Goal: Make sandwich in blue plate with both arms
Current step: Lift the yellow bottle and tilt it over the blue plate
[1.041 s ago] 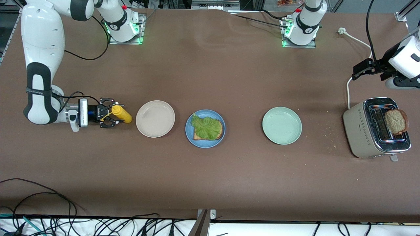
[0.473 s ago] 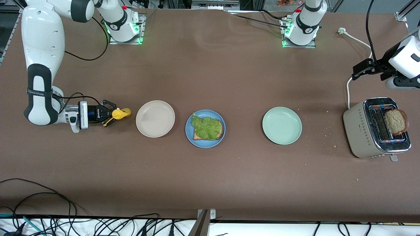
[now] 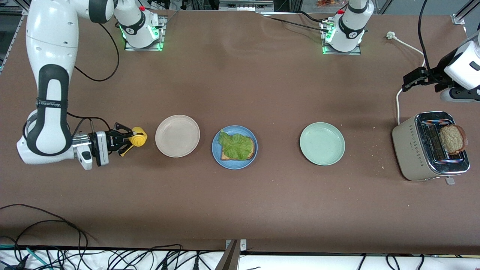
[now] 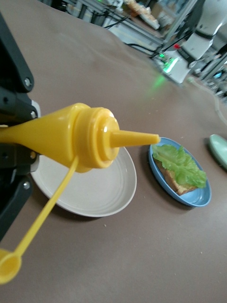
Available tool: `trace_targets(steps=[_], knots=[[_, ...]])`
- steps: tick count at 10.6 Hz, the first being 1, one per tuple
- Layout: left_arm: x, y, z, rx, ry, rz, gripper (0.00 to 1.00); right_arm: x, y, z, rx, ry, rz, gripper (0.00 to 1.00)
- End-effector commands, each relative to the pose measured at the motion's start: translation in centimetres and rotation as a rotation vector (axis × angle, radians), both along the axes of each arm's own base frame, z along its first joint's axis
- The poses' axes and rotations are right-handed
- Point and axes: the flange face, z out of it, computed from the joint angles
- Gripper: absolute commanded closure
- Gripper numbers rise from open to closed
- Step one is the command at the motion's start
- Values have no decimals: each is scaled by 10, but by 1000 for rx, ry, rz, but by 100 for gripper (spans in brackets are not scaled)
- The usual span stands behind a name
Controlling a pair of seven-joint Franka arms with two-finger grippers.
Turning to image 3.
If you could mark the orange snack packet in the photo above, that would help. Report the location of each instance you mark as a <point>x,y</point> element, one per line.
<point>327,3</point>

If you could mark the yellow squeeze bottle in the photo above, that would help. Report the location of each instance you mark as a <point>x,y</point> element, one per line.
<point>139,139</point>

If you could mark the blue round plate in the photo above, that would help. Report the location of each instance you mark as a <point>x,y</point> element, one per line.
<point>236,165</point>

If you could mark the green round plate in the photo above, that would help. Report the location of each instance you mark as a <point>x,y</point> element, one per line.
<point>322,144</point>

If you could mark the brown bread slice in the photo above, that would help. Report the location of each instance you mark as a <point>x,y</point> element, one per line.
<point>253,150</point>
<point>453,139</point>

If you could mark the aluminium corner post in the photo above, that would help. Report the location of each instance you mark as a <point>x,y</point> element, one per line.
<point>458,18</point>

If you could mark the beige round plate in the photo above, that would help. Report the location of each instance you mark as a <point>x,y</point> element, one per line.
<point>177,135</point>

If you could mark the aluminium profile beam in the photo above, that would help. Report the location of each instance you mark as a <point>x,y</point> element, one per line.
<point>228,260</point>

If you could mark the green lettuce leaf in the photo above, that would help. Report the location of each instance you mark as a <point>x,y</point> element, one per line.
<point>236,146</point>

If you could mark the grey metal mounting plate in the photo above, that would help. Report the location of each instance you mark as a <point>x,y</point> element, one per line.
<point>245,5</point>

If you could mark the beige chrome toaster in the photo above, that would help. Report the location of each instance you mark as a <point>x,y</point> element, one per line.
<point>412,150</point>

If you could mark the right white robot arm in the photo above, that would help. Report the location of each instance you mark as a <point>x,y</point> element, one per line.
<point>52,37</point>

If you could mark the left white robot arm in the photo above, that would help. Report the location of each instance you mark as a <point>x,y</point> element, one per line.
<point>348,30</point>

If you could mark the white lower ledge board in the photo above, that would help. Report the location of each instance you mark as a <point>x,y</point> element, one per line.
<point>300,263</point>

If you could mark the small metal corner bracket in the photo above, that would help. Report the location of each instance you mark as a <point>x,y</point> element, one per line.
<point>243,244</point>

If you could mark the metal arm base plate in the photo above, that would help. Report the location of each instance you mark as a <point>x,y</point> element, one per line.
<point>337,53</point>
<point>142,49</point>

